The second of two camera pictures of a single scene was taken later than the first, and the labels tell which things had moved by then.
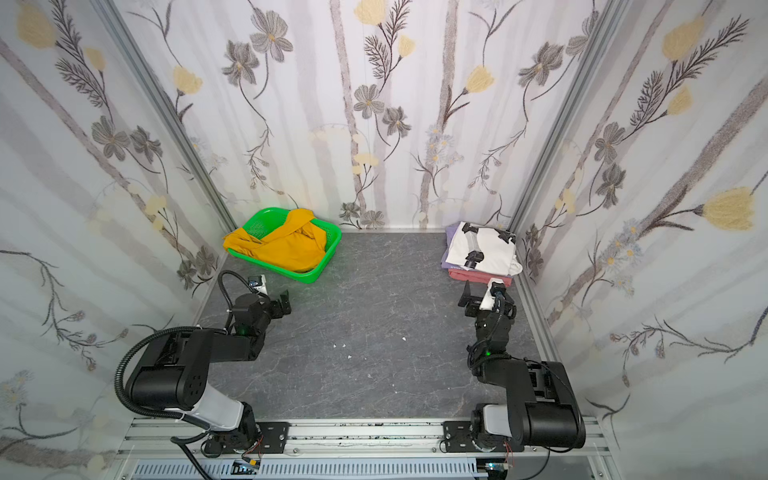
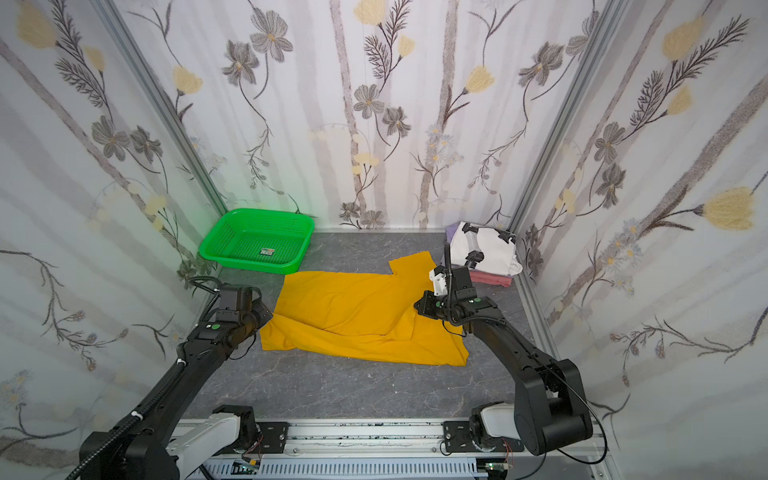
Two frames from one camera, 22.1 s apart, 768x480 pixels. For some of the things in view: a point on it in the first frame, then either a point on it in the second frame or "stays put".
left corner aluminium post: x=164 y=114 stays put
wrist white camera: x=494 y=293 to x=440 y=285
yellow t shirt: x=297 y=247 to x=370 y=314
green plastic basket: x=267 y=221 to x=259 y=241
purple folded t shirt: x=450 y=232 stays put
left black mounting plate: x=274 y=436 stays put
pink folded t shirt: x=479 y=276 stays put
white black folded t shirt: x=483 y=248 stays put
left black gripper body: x=278 y=305 to x=260 y=311
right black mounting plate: x=458 y=437 stays put
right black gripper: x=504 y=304 to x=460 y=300
